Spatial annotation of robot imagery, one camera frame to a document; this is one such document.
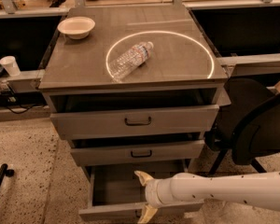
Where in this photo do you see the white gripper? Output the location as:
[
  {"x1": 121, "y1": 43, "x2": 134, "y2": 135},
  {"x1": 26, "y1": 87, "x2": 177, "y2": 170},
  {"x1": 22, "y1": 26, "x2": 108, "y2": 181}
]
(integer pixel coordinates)
[{"x1": 134, "y1": 171, "x2": 172, "y2": 224}]

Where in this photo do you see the grey bottom drawer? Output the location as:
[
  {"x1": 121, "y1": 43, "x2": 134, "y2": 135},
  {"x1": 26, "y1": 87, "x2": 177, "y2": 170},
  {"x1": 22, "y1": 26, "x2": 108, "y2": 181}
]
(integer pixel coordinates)
[{"x1": 78, "y1": 160, "x2": 204, "y2": 222}]

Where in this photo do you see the grey drawer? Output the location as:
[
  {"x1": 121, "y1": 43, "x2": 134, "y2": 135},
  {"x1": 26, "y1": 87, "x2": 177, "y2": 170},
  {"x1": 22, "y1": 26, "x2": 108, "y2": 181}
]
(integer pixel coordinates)
[
  {"x1": 50, "y1": 95, "x2": 219, "y2": 140},
  {"x1": 69, "y1": 133, "x2": 204, "y2": 166},
  {"x1": 78, "y1": 160, "x2": 204, "y2": 222}
]

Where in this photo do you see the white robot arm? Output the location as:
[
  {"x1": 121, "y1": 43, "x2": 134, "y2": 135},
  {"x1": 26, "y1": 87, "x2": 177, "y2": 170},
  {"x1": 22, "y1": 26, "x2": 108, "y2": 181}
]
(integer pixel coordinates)
[{"x1": 134, "y1": 171, "x2": 280, "y2": 224}]

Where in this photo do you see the grey middle drawer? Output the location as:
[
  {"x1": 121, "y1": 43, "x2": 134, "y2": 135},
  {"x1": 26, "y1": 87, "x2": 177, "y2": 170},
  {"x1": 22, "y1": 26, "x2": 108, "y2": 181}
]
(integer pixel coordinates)
[{"x1": 69, "y1": 133, "x2": 204, "y2": 166}]

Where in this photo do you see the grey top drawer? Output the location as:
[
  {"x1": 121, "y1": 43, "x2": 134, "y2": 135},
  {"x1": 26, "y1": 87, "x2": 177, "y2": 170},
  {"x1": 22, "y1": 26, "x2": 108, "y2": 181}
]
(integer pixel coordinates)
[{"x1": 50, "y1": 95, "x2": 219, "y2": 140}]

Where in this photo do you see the grey drawer cabinet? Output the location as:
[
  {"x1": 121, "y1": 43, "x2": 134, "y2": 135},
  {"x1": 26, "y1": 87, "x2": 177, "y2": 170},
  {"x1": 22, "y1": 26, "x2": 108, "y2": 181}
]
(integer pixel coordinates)
[{"x1": 37, "y1": 5, "x2": 231, "y2": 173}]

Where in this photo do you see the black office chair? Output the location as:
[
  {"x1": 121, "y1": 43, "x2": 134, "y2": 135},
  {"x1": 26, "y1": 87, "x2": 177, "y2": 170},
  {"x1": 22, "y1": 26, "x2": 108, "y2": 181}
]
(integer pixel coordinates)
[{"x1": 204, "y1": 46, "x2": 280, "y2": 176}]

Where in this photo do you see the clear plastic water bottle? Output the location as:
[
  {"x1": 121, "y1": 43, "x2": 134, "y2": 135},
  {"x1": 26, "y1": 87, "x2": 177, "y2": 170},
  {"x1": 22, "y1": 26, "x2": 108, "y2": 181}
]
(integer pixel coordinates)
[{"x1": 107, "y1": 41, "x2": 154, "y2": 82}]

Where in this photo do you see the white bowl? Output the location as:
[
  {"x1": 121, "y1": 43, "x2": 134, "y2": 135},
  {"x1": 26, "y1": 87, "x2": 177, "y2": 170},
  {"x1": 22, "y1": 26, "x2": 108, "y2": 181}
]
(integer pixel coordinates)
[{"x1": 57, "y1": 17, "x2": 95, "y2": 40}]

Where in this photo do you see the white paper cup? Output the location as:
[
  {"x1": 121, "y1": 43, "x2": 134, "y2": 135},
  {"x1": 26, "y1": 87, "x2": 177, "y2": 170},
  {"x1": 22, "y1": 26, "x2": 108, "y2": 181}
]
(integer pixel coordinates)
[{"x1": 0, "y1": 56, "x2": 21, "y2": 77}]

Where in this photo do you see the black cable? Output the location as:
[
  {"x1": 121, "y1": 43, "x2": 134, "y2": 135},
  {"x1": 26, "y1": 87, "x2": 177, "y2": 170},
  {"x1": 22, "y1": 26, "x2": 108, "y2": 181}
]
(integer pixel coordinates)
[{"x1": 0, "y1": 84, "x2": 38, "y2": 115}]

